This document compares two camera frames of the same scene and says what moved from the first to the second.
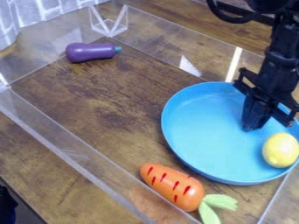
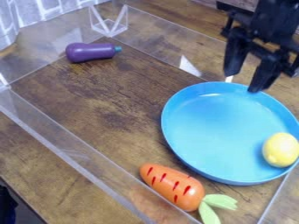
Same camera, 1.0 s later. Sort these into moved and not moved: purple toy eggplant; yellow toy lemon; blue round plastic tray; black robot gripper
Moved: black robot gripper
Not moved: blue round plastic tray; purple toy eggplant; yellow toy lemon
